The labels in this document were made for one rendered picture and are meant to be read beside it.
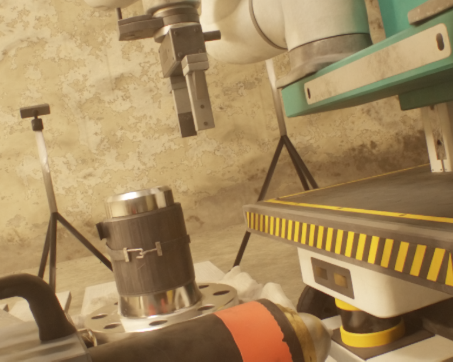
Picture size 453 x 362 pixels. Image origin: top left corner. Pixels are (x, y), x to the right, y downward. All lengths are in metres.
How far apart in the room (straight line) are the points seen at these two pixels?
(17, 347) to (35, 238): 2.81
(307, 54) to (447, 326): 0.50
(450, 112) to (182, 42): 0.46
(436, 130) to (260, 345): 0.64
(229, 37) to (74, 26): 2.26
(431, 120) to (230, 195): 2.38
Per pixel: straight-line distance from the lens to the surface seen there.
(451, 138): 0.98
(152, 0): 0.85
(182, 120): 0.91
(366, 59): 0.77
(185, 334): 0.46
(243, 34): 1.11
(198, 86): 0.77
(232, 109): 3.31
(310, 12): 0.98
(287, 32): 1.02
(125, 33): 0.84
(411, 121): 3.77
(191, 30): 0.81
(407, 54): 0.69
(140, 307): 0.88
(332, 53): 0.96
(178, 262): 0.88
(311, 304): 1.00
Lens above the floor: 0.42
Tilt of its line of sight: 1 degrees down
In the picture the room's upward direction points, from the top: 11 degrees counter-clockwise
